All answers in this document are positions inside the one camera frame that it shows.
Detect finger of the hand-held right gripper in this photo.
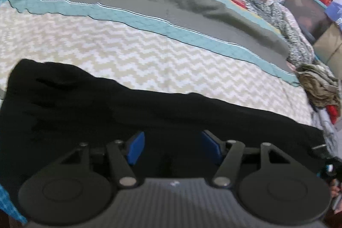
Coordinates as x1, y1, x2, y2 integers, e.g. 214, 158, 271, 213
311, 145, 342, 181

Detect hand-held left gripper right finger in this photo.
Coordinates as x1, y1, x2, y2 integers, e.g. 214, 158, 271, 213
200, 130, 292, 188

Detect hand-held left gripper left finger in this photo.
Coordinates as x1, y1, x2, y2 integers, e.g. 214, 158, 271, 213
57, 131, 146, 189

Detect black pants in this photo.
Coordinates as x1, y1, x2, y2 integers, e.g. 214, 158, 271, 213
0, 58, 332, 207

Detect person's right hand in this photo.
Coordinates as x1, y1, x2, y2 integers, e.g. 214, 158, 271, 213
330, 180, 342, 215

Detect olive crumpled cloth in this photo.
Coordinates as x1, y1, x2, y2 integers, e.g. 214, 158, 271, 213
295, 62, 340, 108

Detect zigzag patterned bed cover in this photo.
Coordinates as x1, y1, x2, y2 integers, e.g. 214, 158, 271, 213
0, 0, 322, 226

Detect cardboard box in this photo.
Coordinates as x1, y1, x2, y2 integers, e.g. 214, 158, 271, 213
312, 22, 342, 74

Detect black white paisley blanket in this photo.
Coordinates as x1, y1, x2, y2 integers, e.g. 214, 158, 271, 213
235, 0, 316, 69

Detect clear plastic storage bin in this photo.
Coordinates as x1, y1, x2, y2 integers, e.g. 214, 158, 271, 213
284, 0, 332, 45

